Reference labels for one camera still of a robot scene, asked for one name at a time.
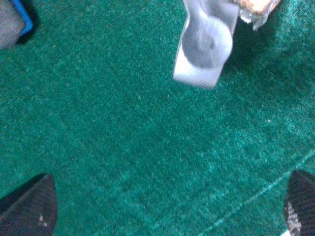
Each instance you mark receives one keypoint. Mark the wrapped pastry pack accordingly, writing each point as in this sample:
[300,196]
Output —
[255,12]

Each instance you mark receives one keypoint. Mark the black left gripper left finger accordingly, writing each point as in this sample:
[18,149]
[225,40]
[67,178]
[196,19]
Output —
[31,209]

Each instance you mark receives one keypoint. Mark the blue grey board eraser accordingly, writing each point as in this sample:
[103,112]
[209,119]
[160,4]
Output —
[15,22]

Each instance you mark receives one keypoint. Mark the grey pump soap bottle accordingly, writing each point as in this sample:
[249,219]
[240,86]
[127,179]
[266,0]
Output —
[206,42]

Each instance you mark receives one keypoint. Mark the green velvet table cover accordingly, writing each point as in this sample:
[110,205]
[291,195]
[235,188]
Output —
[89,97]

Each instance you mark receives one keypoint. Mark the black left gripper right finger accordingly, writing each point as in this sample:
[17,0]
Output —
[299,205]

